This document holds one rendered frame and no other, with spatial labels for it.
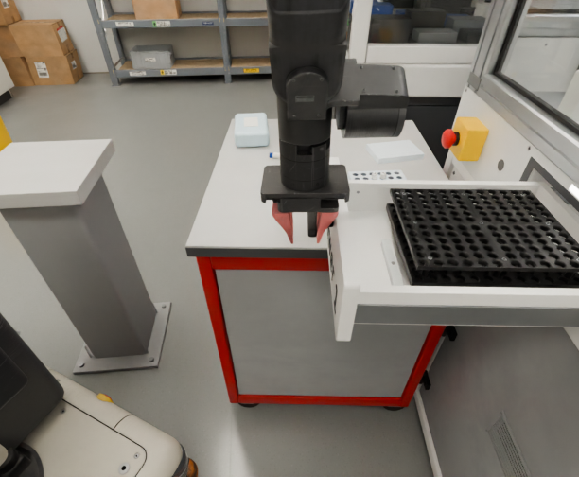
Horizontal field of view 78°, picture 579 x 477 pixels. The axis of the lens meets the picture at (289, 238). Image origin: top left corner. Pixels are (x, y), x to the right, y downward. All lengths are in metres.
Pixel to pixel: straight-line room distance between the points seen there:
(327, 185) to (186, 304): 1.27
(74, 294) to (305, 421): 0.83
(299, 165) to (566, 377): 0.51
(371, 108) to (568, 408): 0.53
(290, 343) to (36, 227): 0.72
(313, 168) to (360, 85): 0.10
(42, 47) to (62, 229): 3.75
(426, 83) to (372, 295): 0.98
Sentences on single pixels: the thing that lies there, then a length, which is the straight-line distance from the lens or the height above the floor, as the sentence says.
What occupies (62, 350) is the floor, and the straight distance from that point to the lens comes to 1.67.
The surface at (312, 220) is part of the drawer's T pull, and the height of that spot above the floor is 0.91.
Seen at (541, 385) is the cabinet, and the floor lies 0.65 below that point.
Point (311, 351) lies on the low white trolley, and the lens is 0.98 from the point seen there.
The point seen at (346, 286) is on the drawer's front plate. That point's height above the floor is 0.92.
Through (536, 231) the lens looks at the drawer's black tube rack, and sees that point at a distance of 0.59.
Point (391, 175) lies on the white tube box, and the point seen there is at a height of 0.80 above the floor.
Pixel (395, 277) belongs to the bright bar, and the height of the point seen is 0.85.
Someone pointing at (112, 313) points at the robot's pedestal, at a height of 0.26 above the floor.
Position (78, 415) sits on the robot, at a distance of 1.14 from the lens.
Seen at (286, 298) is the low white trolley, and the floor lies 0.59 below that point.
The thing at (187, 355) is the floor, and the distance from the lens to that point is 1.47.
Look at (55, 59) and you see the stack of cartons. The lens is 4.73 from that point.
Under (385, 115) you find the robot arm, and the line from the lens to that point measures 0.38.
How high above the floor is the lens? 1.21
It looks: 40 degrees down
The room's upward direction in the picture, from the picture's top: straight up
